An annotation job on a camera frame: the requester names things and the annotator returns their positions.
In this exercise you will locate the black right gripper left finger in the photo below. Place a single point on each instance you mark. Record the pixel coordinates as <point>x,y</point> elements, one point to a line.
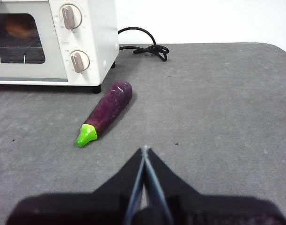
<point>86,211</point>

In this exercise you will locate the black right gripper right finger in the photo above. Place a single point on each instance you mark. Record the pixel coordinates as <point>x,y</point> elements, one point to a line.
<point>215,211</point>

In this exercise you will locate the beige oven knob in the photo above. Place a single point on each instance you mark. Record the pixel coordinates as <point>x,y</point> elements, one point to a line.
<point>70,17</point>
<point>78,61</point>

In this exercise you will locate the white toaster oven body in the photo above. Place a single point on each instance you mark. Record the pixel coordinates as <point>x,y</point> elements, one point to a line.
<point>103,35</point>

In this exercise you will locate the purple toy eggplant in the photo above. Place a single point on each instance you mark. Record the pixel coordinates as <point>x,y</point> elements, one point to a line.
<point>110,107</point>

